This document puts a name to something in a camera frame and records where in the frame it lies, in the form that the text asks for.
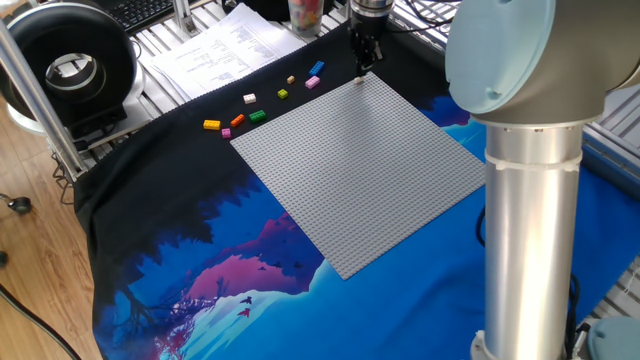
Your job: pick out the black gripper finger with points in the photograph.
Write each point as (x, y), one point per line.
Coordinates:
(375, 50)
(360, 52)

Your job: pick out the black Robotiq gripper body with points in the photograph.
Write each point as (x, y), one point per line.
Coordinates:
(370, 25)

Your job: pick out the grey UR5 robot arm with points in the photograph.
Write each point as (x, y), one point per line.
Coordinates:
(530, 225)

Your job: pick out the long blue Lego brick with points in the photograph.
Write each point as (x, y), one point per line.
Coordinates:
(316, 68)

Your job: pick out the light pink Lego brick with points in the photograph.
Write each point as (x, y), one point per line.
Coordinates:
(312, 82)

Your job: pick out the small lime Lego brick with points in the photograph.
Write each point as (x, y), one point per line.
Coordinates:
(283, 94)

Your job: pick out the white Lego brick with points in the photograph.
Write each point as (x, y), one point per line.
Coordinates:
(249, 98)

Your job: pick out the dark green Lego brick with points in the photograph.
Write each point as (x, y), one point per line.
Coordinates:
(257, 116)

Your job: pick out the grey Lego baseplate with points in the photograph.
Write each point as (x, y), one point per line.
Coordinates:
(360, 175)

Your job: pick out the orange Lego brick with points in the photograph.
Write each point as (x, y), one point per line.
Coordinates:
(237, 120)

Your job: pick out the small magenta Lego brick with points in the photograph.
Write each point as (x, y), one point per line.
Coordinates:
(226, 133)

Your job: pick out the yellow Lego brick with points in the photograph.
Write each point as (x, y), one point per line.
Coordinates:
(211, 124)

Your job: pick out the clear cup of bricks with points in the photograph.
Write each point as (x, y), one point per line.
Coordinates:
(306, 17)

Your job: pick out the printed white paper sheets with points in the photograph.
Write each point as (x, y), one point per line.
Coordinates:
(225, 55)

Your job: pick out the black keyboard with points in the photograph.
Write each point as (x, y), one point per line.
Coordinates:
(140, 12)

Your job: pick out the blue mountain print cloth mat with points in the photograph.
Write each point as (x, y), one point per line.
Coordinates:
(400, 310)

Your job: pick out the black chair caster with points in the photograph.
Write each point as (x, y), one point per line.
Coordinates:
(21, 205)

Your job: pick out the short aluminium post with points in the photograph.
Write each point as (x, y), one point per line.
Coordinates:
(182, 12)

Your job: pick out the black round duct fan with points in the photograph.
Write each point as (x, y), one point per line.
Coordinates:
(100, 30)

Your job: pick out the aluminium frame post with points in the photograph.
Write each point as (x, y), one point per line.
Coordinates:
(45, 115)

